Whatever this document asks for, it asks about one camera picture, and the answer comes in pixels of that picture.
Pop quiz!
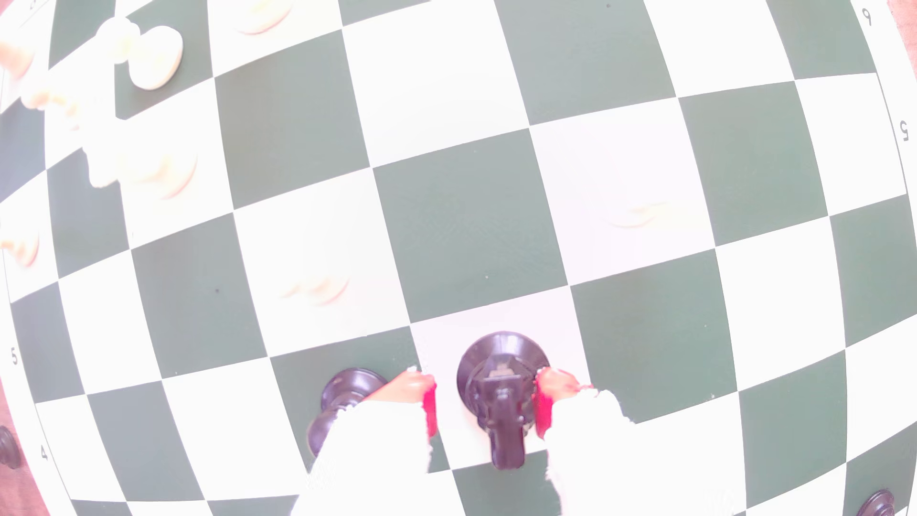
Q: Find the black knight chess piece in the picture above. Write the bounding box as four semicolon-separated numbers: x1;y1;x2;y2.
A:
456;331;551;472

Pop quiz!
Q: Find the green white chess mat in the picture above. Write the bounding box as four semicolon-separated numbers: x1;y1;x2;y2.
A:
0;0;917;516

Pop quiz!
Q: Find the white knight chess piece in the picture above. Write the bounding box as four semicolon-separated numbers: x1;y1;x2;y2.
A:
80;115;199;203

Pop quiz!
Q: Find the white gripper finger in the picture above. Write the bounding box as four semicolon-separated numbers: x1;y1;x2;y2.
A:
533;367;717;516
290;367;459;516

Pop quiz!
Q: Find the white pawn chess piece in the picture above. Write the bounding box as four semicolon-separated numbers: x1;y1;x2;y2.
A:
18;72;83;133
602;201;674;230
276;269;352;308
95;17;185;92
0;228;42;269

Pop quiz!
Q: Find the white bishop chess piece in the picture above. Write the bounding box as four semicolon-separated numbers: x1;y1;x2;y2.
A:
233;0;296;37

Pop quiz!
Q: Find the white rook chess piece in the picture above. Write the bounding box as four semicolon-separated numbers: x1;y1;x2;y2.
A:
0;39;34;81

